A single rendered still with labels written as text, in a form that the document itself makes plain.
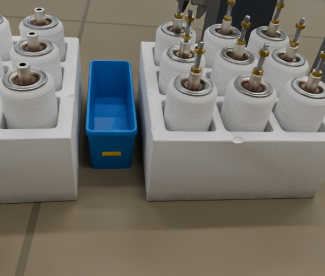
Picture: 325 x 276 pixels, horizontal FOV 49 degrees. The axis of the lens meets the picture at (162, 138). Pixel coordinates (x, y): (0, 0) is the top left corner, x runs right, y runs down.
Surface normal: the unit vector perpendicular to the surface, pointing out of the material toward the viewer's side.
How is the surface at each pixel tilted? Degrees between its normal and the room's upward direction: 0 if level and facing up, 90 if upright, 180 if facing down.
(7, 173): 90
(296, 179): 90
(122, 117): 0
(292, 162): 90
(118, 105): 0
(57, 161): 90
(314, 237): 0
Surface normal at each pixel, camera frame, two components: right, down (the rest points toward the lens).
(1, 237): 0.10, -0.74
